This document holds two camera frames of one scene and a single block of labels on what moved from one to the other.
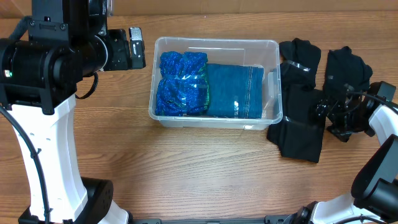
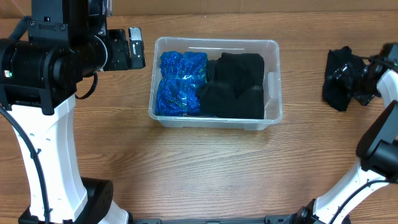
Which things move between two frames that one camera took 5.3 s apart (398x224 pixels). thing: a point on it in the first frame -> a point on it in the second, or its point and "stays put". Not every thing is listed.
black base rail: x=270 y=219 stays put
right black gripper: x=343 y=134 -> x=349 y=76
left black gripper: x=116 y=50 stays put
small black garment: x=342 y=67 stays put
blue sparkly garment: x=183 y=88 stays put
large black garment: x=295 y=132 -> x=234 y=88
